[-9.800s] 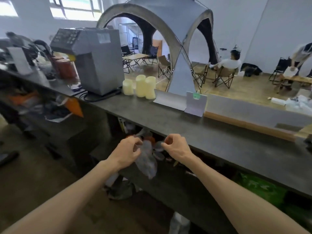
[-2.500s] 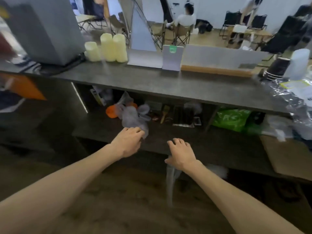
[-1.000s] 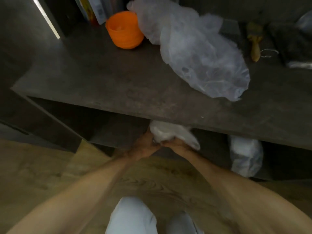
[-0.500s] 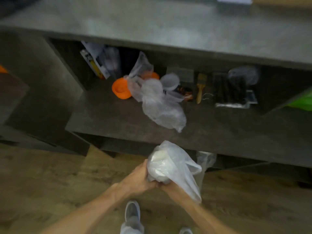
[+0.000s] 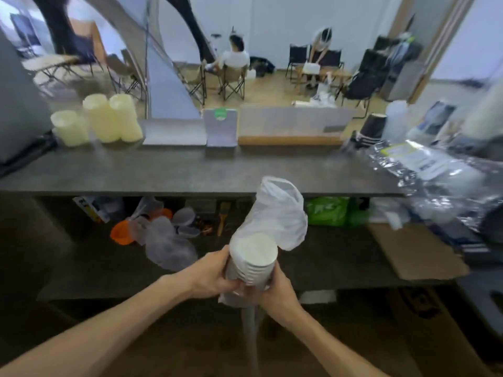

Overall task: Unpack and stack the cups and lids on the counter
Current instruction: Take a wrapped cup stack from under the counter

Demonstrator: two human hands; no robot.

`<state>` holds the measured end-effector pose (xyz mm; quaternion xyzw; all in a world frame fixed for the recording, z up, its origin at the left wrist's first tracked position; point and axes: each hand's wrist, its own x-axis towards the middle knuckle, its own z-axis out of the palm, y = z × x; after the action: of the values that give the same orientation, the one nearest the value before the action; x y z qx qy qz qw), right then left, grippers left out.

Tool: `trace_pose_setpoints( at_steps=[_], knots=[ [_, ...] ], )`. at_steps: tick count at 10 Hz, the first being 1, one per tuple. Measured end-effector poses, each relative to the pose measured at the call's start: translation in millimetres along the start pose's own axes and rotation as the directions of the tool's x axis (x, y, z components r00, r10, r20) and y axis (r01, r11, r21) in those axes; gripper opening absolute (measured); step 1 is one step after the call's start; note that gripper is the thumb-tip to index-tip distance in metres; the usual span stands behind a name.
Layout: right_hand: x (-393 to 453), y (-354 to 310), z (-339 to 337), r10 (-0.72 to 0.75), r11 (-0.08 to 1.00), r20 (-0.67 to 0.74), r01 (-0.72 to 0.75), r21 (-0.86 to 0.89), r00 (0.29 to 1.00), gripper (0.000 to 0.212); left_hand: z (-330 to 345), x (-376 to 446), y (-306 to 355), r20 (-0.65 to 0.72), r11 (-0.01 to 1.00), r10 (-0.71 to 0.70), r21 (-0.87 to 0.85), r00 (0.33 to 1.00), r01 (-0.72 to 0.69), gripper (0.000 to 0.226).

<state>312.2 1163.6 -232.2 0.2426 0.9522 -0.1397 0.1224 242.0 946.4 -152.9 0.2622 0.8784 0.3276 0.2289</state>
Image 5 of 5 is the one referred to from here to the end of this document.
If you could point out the green plastic bag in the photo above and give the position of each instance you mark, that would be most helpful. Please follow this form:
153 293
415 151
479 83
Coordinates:
327 211

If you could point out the cream folding table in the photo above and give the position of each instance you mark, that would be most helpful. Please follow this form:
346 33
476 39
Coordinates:
49 62

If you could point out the person's left fingers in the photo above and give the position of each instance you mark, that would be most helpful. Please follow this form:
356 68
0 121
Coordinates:
223 259

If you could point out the brown folding chair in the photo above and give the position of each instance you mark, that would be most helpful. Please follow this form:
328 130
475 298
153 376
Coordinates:
123 72

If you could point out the grey panel with wooden base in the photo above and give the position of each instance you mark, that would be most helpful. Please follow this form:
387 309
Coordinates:
292 123

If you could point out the grey flat tray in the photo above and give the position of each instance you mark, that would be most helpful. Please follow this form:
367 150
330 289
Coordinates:
175 133

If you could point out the white card stand green sticker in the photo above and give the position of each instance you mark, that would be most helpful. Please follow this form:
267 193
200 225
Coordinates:
220 129

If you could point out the beige folding chair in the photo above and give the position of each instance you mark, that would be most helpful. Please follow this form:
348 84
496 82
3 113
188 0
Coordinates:
232 82

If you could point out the clear plastic cups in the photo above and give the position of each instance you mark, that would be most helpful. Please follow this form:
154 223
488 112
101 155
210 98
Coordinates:
185 222

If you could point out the black bag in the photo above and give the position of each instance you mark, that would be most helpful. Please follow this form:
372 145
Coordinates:
262 65

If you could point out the person's left forearm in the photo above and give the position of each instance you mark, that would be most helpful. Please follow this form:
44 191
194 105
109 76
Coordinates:
102 329

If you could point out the crumpled clear plastic bag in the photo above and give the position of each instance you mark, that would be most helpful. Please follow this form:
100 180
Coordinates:
167 241

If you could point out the large grey appliance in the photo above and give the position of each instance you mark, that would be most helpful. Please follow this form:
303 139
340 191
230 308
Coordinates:
19 109

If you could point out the brown cardboard box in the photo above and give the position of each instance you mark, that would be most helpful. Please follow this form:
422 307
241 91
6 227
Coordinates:
432 333

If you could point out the person's right forearm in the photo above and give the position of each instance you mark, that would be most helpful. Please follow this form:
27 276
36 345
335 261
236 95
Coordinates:
334 349

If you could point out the person's right fingers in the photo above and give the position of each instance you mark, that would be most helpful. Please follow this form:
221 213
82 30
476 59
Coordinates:
259 294

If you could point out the short cream cup stack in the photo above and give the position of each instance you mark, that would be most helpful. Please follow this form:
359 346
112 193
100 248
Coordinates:
70 127

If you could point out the white and yellow box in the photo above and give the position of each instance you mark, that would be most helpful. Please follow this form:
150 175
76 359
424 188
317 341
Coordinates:
92 208

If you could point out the dark blue folding chair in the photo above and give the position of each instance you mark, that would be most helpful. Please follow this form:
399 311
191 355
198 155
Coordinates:
84 50

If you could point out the clear plastic wrapped package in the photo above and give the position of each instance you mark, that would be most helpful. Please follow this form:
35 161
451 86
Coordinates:
436 172

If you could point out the white paper roll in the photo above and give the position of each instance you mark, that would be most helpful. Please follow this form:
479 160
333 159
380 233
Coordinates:
485 109

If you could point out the brown cardboard sheet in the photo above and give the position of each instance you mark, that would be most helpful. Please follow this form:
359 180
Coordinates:
418 251

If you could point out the white plastic bottle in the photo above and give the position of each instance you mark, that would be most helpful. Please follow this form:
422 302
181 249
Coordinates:
396 119

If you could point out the stack of black paper cups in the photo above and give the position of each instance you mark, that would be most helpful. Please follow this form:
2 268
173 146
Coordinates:
371 129

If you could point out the white plastic sleeve bag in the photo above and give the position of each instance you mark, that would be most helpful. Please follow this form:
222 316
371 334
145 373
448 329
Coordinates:
279 215

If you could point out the person's left hand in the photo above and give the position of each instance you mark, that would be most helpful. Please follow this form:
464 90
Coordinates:
206 276

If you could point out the tall cream cup stack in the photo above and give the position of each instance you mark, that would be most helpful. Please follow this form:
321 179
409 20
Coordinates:
100 117
126 117

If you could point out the stack of white paper cups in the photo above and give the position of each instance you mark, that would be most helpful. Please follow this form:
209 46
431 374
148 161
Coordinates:
254 253

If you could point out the black folding chair with clothes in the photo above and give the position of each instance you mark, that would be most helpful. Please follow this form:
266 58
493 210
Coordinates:
367 76

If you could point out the person's right hand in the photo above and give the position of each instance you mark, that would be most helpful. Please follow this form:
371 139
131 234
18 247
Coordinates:
279 300

